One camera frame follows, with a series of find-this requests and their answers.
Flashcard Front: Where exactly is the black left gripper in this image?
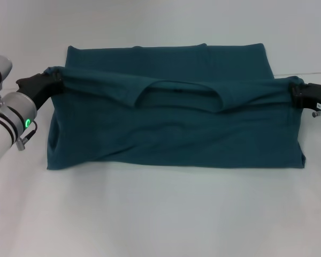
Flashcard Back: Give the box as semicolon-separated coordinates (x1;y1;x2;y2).
15;70;65;111

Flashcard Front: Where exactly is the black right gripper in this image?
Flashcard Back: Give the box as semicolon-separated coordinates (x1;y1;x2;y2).
288;83;321;110

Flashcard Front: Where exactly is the teal T-shirt white print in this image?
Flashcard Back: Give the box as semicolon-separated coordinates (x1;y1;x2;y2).
43;42;308;172

